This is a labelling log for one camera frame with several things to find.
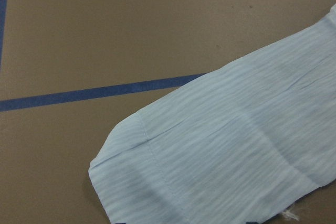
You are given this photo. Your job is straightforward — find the light blue striped shirt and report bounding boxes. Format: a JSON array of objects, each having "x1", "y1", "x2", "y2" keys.
[{"x1": 88, "y1": 7, "x2": 335, "y2": 223}]

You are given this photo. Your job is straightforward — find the blue tape grid lines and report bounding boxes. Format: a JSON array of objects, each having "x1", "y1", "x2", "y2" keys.
[{"x1": 0, "y1": 0, "x2": 208, "y2": 112}]

